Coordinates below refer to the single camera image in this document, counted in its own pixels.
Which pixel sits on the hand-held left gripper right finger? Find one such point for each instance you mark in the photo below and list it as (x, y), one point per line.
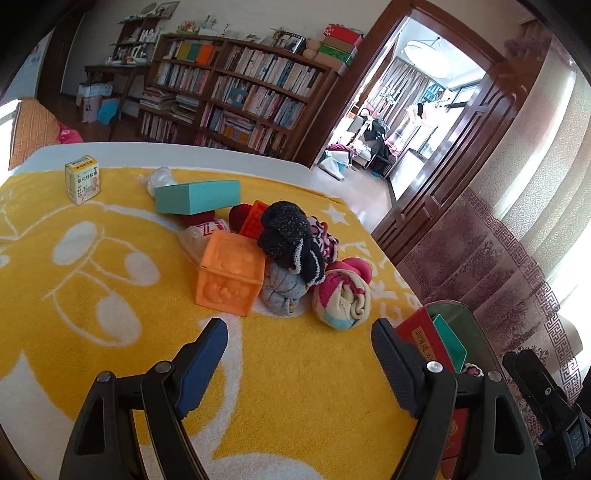
(392, 364)

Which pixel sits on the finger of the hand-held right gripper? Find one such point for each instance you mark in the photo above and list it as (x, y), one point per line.
(535, 383)

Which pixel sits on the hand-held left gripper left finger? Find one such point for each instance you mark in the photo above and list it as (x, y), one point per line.
(203, 364)

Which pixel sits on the red green fabric storage container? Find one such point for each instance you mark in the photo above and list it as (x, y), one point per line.
(415, 339)

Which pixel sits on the teal cardboard box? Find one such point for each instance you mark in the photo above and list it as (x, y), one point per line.
(450, 344)
(198, 196)

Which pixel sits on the pink leopard print sock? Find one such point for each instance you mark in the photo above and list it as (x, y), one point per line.
(472, 369)
(323, 237)

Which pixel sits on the pink cream sock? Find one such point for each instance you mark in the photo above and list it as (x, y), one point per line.
(341, 300)

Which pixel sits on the light orange toy cube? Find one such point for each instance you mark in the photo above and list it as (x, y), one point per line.
(228, 277)

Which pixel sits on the pink knotted sock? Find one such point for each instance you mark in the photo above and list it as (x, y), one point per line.
(358, 267)

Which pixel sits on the grey sock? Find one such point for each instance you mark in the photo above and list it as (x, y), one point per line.
(281, 290)

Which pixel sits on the red label plastic packet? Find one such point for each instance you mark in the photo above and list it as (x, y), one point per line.
(207, 230)

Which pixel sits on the deep orange toy cube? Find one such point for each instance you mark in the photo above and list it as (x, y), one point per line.
(253, 222)

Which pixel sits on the black fuzzy sock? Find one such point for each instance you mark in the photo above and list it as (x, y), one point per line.
(286, 235)

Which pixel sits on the clear plastic bag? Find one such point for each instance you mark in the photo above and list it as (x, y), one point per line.
(157, 181)

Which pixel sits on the yellow white medicine box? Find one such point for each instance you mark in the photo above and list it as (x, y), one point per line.
(83, 182)

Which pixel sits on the yellow white printed blanket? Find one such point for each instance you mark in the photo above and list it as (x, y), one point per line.
(300, 401)

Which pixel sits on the patterned pink curtain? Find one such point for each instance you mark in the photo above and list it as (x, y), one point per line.
(508, 258)

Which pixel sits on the white bed mattress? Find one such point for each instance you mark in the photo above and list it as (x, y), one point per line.
(184, 154)

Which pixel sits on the white cloth pile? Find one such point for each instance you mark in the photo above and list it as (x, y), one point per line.
(334, 159)

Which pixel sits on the open wooden door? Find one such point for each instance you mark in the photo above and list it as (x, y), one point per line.
(461, 152)

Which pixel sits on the pile of clothes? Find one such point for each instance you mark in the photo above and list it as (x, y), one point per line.
(376, 134)

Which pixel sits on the pink cloth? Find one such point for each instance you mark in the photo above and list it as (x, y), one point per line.
(69, 135)

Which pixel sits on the wooden bookshelf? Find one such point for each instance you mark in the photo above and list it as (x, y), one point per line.
(325, 106)

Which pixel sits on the blue bag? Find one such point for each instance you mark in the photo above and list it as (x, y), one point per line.
(110, 111)

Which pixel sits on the grey window drape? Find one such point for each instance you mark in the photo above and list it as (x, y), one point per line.
(401, 83)

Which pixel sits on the white carton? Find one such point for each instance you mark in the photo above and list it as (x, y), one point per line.
(92, 101)

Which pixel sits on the orange woven pillow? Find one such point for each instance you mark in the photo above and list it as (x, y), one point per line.
(32, 134)

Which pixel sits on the rows of books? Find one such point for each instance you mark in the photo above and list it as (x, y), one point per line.
(258, 69)

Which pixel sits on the wooden desk with hutch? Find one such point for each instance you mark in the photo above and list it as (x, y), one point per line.
(106, 68)

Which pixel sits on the round ceiling lamp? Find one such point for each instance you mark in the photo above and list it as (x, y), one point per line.
(425, 50)

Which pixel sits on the red gift box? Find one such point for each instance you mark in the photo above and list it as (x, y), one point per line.
(341, 34)

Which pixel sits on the dark wooden door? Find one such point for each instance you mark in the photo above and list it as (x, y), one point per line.
(62, 50)

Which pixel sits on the wooden door frame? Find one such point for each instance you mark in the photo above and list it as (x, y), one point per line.
(353, 87)

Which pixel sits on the photo frame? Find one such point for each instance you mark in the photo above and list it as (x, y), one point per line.
(288, 41)

